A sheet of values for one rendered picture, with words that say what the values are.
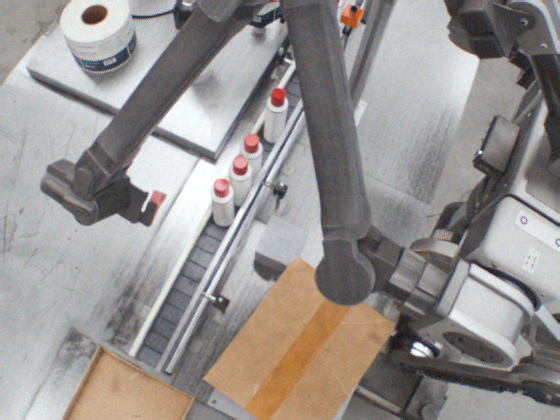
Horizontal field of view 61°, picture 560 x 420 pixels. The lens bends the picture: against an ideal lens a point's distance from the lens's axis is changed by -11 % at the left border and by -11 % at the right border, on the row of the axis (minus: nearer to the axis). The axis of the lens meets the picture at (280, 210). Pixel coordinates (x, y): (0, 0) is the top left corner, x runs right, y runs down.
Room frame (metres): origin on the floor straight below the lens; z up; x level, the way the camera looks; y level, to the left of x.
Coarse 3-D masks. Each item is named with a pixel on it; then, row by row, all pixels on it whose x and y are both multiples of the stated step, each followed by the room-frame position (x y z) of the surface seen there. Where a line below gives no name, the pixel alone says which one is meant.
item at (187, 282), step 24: (360, 0) 1.22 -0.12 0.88; (288, 96) 0.80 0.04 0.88; (288, 120) 0.72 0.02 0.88; (264, 144) 0.64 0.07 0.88; (216, 240) 0.36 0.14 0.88; (192, 264) 0.29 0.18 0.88; (192, 288) 0.23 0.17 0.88; (168, 312) 0.16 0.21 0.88; (192, 312) 0.17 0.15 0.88; (168, 336) 0.10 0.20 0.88; (144, 360) 0.03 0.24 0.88; (168, 360) 0.05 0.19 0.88
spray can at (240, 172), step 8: (240, 160) 0.48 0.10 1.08; (232, 168) 0.47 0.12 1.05; (240, 168) 0.46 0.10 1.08; (248, 168) 0.48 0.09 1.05; (232, 176) 0.46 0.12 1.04; (240, 176) 0.46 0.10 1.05; (248, 176) 0.47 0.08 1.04; (232, 184) 0.46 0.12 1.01; (240, 184) 0.45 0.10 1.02; (248, 184) 0.46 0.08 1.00; (240, 192) 0.45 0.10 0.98; (248, 192) 0.46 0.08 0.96; (240, 200) 0.45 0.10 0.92
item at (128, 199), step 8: (120, 184) 0.31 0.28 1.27; (128, 184) 0.31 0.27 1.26; (112, 192) 0.28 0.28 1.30; (120, 192) 0.29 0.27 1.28; (128, 192) 0.30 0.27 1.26; (136, 192) 0.30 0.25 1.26; (144, 192) 0.30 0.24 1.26; (120, 200) 0.27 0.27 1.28; (128, 200) 0.29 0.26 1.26; (136, 200) 0.29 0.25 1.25; (144, 200) 0.29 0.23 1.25; (120, 208) 0.26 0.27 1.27; (128, 208) 0.28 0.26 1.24; (136, 208) 0.28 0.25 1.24; (120, 216) 0.26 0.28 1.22; (128, 216) 0.27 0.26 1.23; (136, 216) 0.27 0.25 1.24
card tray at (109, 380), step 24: (96, 360) 0.01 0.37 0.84; (120, 360) 0.02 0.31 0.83; (96, 384) -0.05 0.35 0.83; (120, 384) -0.04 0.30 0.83; (144, 384) -0.02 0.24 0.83; (168, 384) -0.01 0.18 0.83; (72, 408) -0.13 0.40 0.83; (96, 408) -0.11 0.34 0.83; (120, 408) -0.09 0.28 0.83; (144, 408) -0.08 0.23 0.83; (168, 408) -0.06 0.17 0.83
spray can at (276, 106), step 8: (280, 88) 0.68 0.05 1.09; (272, 96) 0.66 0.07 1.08; (280, 96) 0.66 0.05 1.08; (272, 104) 0.66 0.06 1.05; (280, 104) 0.65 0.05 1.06; (272, 112) 0.64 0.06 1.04; (280, 112) 0.65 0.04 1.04; (272, 120) 0.64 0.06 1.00; (280, 120) 0.65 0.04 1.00; (264, 128) 0.66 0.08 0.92; (272, 128) 0.64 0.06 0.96; (280, 128) 0.65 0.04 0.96; (264, 136) 0.65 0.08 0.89; (272, 136) 0.64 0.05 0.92
